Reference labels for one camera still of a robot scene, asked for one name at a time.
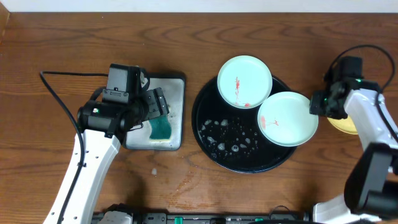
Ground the yellow plate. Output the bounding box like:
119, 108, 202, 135
327, 116, 358, 135

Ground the green scrubbing sponge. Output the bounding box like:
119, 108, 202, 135
149, 116, 172, 141

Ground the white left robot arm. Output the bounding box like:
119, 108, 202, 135
45, 88, 169, 223

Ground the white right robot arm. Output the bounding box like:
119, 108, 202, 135
310, 80, 397, 223

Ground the black rectangular soapy tray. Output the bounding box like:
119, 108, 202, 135
123, 73, 185, 151

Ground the black round tray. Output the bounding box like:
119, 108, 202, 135
192, 77, 296, 173

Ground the mint plate with red stain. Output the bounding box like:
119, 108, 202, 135
217, 55, 272, 109

